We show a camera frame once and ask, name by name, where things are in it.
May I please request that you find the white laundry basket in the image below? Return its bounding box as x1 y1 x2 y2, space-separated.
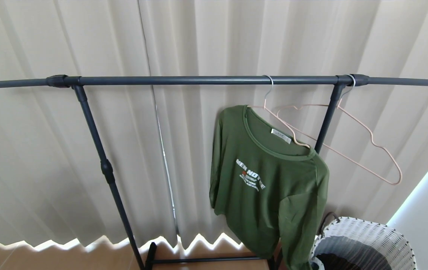
310 212 418 270

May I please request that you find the pink clothes hanger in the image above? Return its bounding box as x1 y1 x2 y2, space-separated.
276 75 403 186
247 75 312 149

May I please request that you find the beige curtain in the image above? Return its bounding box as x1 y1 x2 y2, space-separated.
0 0 428 252

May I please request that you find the green long-sleeved shirt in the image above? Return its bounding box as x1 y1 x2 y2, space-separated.
209 105 330 270

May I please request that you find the black clothes rack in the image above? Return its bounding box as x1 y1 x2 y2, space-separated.
0 74 428 270

